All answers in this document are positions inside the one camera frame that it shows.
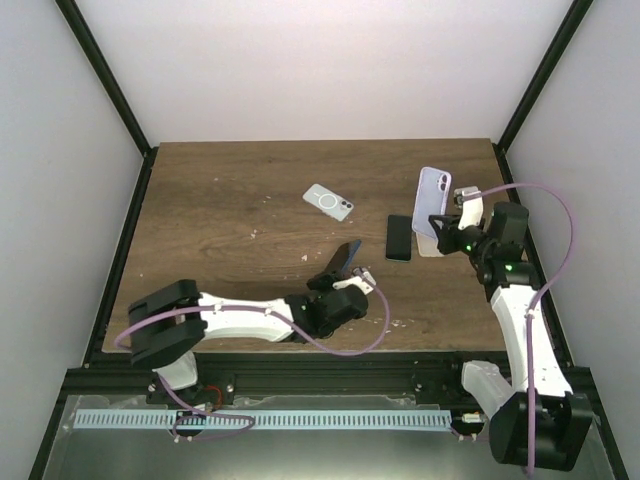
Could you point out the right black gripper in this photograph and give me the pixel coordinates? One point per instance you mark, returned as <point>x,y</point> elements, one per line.
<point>445,233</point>

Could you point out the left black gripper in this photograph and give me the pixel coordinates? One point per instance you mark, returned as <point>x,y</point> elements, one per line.
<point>317,282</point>

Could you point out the beige phone case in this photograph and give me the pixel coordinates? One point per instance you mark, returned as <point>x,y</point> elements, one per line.
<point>427,246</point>

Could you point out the dark teal phone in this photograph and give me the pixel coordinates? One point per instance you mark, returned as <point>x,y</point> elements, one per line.
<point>398,238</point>

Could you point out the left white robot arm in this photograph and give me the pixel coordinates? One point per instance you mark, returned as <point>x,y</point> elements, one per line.
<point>166,325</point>

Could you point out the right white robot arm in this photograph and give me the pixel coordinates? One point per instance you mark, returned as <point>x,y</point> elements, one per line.
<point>536,420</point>

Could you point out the metal front plate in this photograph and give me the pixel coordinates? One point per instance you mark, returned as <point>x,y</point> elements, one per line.
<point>248,453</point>

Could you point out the light blue slotted cable duct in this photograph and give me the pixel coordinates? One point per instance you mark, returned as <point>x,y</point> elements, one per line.
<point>414,420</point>

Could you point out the right black frame post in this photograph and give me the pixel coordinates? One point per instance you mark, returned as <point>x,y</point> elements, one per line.
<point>568,27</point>

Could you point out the black frame post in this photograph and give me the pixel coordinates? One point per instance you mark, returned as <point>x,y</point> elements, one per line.
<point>85,38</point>
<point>568,27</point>

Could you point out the left black frame post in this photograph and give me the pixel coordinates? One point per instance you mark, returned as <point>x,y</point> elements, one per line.
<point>85,38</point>

